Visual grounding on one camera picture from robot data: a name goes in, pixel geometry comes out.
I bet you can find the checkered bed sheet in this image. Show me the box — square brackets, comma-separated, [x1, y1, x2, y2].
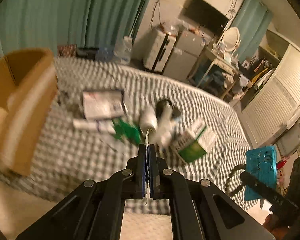
[0, 58, 250, 201]

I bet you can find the green and white box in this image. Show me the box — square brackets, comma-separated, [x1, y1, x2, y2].
[171, 119, 217, 164]

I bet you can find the blue plastic basket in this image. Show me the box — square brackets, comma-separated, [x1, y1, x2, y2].
[244, 146, 279, 204]

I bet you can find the white quilted blanket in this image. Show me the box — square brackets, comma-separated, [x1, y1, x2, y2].
[0, 182, 173, 239]

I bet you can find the green foil sachet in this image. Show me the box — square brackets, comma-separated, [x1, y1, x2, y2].
[112, 118, 141, 145]

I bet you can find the white tube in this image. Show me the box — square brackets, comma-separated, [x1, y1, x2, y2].
[72, 119, 115, 134]

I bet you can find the white tape roll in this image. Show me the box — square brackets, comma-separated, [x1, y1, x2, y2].
[139, 106, 158, 135]

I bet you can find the silver foil packet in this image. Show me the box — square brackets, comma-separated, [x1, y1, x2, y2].
[82, 89, 126, 120]

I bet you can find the brown cardboard box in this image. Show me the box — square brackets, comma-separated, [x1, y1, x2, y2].
[0, 48, 57, 176]

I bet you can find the white louvered wardrobe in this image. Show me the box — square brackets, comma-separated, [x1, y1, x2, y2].
[241, 30, 300, 148]

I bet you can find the white dressing table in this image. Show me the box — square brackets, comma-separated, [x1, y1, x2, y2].
[187, 47, 252, 102]

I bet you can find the clear plastic water bottle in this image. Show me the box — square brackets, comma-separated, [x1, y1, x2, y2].
[114, 36, 133, 65]

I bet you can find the dark patterned box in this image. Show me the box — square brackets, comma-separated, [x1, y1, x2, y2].
[57, 44, 77, 57]

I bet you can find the grey mini fridge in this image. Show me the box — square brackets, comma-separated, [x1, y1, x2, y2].
[163, 30, 205, 81]

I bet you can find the white suitcase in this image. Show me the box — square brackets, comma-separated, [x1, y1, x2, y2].
[143, 28, 176, 73]

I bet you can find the round vanity mirror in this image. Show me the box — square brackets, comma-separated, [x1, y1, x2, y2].
[221, 27, 241, 53]

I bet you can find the green curtain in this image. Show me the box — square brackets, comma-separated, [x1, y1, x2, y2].
[231, 0, 273, 63]
[0, 0, 149, 58]

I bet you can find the black television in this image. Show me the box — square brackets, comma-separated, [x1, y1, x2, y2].
[184, 0, 229, 36]

